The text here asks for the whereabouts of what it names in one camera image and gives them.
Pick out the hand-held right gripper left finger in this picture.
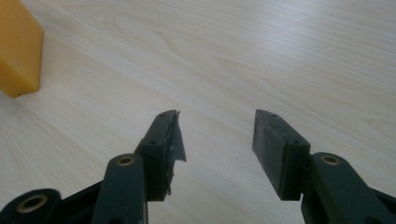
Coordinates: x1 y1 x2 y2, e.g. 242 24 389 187
91 109 188 224

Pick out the yellow block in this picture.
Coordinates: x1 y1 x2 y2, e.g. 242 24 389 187
0 0 45 99

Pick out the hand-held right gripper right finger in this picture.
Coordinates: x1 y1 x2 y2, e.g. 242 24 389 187
251 108 396 224

